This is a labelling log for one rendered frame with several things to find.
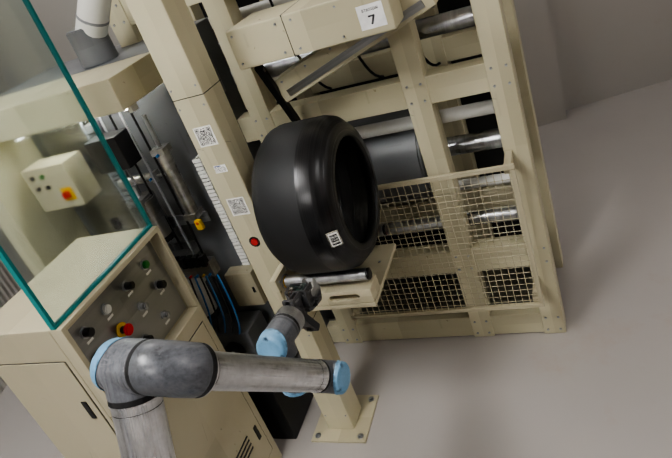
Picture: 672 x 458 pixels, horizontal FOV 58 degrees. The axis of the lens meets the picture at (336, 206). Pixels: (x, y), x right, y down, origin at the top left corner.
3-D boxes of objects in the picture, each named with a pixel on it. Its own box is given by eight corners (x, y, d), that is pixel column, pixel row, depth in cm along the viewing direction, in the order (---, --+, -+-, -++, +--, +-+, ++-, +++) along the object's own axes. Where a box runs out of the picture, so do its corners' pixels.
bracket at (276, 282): (277, 302, 227) (268, 282, 223) (310, 241, 259) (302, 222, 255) (285, 302, 226) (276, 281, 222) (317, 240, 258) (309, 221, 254)
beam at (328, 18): (239, 72, 222) (222, 32, 215) (264, 49, 242) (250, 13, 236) (396, 30, 198) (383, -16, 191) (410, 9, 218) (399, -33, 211)
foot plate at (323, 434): (311, 442, 276) (309, 439, 275) (328, 396, 298) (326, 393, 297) (366, 443, 265) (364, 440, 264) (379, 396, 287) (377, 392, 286)
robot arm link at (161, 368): (171, 338, 118) (356, 357, 171) (130, 336, 125) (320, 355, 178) (163, 401, 115) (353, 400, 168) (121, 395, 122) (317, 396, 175)
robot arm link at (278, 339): (261, 368, 172) (248, 339, 168) (278, 341, 182) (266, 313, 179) (289, 366, 168) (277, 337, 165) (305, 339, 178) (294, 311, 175)
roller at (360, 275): (281, 287, 226) (281, 275, 228) (287, 288, 230) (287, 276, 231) (368, 278, 212) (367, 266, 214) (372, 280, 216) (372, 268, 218)
